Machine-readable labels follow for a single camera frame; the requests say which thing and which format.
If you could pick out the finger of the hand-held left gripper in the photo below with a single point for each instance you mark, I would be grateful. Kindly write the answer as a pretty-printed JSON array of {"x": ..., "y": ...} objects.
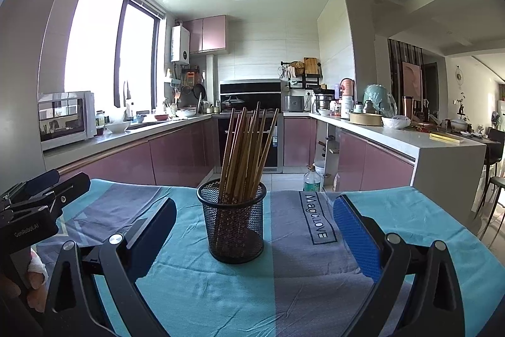
[
  {"x": 39, "y": 180},
  {"x": 69, "y": 189}
]

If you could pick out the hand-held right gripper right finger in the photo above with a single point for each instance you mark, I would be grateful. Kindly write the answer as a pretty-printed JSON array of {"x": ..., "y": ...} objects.
[{"x": 355, "y": 238}]

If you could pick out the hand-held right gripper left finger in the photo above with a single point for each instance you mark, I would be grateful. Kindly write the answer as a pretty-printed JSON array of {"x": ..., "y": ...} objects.
[{"x": 154, "y": 232}]

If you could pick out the black mesh utensil holder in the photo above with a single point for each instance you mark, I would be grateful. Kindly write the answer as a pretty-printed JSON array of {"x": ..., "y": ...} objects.
[{"x": 236, "y": 246}]

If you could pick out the bundle of wooden chopsticks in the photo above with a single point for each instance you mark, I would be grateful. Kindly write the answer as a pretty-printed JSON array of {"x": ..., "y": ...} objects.
[{"x": 240, "y": 155}]

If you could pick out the person's left hand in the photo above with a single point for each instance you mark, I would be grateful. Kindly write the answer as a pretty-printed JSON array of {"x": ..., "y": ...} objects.
[{"x": 37, "y": 274}]

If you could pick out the white microwave oven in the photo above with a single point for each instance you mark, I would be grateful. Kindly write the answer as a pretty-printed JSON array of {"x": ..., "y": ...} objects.
[{"x": 63, "y": 120}]

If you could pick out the clear plastic oil bottle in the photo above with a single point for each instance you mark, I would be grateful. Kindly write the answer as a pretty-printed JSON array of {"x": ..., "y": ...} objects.
[{"x": 311, "y": 181}]

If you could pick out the white bowl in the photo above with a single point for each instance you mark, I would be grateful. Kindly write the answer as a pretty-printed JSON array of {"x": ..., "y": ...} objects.
[{"x": 117, "y": 127}]

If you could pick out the pink kitchen base cabinets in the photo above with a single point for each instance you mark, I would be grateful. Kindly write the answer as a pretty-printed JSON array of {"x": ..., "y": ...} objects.
[{"x": 173, "y": 155}]

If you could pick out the teal and grey printed tablecloth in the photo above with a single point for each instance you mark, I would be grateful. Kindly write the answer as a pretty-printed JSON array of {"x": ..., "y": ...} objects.
[{"x": 276, "y": 301}]

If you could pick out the metal sink faucet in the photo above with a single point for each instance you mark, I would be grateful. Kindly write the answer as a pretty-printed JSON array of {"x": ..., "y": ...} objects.
[{"x": 127, "y": 96}]

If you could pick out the round bamboo steamer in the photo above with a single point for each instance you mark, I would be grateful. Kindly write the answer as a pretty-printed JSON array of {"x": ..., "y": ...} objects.
[{"x": 366, "y": 119}]

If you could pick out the white plastic bag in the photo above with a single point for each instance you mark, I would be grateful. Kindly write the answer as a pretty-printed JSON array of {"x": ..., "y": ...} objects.
[{"x": 395, "y": 122}]

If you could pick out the flat yellow box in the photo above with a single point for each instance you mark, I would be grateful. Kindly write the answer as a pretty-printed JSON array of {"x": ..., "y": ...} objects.
[{"x": 446, "y": 138}]

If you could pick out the stainless steel pot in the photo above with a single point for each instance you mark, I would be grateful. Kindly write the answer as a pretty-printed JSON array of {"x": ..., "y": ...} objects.
[{"x": 323, "y": 102}]

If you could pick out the teal appliance in plastic wrap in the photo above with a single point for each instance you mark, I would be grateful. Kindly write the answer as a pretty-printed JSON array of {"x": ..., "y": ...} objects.
[{"x": 376, "y": 100}]

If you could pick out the kitchen window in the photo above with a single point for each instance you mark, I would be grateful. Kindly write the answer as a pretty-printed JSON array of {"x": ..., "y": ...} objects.
[{"x": 102, "y": 48}]

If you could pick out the hanging black frying pan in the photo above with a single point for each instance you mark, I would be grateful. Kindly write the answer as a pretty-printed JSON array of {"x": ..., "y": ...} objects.
[{"x": 199, "y": 90}]

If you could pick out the pink thermos jug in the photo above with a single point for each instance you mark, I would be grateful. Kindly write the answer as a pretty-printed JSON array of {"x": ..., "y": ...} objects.
[{"x": 347, "y": 88}]

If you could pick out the dark dining chair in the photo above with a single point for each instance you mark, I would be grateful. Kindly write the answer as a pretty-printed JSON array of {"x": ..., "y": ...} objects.
[{"x": 495, "y": 183}]

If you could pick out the glass wok lid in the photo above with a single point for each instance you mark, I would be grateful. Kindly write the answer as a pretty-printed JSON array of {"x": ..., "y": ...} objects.
[{"x": 231, "y": 100}]

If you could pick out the pink wall picture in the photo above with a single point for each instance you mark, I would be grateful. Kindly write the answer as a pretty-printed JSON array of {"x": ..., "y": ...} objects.
[{"x": 411, "y": 80}]

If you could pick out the black wall rack with boards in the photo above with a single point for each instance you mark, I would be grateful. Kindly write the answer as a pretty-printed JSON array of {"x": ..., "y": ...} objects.
[{"x": 305, "y": 70}]

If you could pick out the white wall water heater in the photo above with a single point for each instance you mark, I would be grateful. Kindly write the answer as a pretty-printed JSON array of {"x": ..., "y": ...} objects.
[{"x": 179, "y": 44}]

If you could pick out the wall clock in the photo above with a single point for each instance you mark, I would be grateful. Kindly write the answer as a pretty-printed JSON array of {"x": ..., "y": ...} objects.
[{"x": 458, "y": 74}]

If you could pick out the pink wall cabinet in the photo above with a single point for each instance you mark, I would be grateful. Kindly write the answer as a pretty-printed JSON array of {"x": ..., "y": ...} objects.
[{"x": 205, "y": 35}]

